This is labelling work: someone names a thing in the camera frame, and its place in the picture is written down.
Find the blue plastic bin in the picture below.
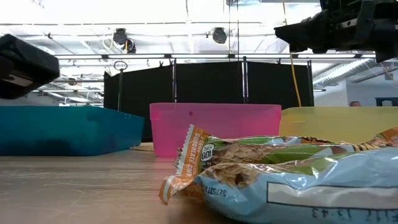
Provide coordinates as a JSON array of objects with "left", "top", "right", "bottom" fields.
[{"left": 0, "top": 105, "right": 146, "bottom": 157}]

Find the yellow hanging cable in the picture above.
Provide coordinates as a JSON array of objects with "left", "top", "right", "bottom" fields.
[{"left": 281, "top": 0, "right": 302, "bottom": 108}]

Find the thin stand with ring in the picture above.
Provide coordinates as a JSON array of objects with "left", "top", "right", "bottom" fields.
[{"left": 113, "top": 60, "right": 129, "bottom": 111}]

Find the orange green chocolate chip bar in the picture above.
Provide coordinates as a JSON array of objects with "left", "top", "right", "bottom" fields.
[
  {"left": 158, "top": 152, "right": 343, "bottom": 205},
  {"left": 173, "top": 124, "right": 398, "bottom": 185}
]

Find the dark framed wall screen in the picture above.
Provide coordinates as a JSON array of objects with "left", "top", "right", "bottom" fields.
[{"left": 374, "top": 96, "right": 398, "bottom": 108}]

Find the black curtain partition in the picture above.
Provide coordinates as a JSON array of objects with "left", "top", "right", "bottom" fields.
[{"left": 103, "top": 61, "right": 314, "bottom": 142}]

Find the black ceiling cable reel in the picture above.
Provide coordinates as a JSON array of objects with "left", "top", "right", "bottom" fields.
[
  {"left": 124, "top": 38, "right": 137, "bottom": 54},
  {"left": 112, "top": 27, "right": 127, "bottom": 46},
  {"left": 212, "top": 27, "right": 228, "bottom": 45}
]

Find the light blue wrapper granola bar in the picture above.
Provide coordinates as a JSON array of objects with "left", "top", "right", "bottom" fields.
[{"left": 198, "top": 147, "right": 398, "bottom": 224}]

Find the pink plastic bin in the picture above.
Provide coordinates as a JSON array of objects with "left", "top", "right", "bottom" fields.
[{"left": 149, "top": 103, "right": 282, "bottom": 158}]

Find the long ceiling light strip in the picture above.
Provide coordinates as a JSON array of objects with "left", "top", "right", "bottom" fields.
[{"left": 54, "top": 53, "right": 377, "bottom": 60}]

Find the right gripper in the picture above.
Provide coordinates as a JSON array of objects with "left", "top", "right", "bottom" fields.
[{"left": 274, "top": 0, "right": 398, "bottom": 63}]

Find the yellow plastic bin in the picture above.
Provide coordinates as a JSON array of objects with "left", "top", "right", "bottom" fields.
[{"left": 279, "top": 106, "right": 398, "bottom": 144}]

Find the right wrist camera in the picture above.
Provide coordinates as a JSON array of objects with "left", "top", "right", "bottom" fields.
[{"left": 319, "top": 0, "right": 361, "bottom": 14}]

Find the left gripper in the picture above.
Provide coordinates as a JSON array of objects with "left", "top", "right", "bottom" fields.
[{"left": 0, "top": 34, "right": 60, "bottom": 100}]

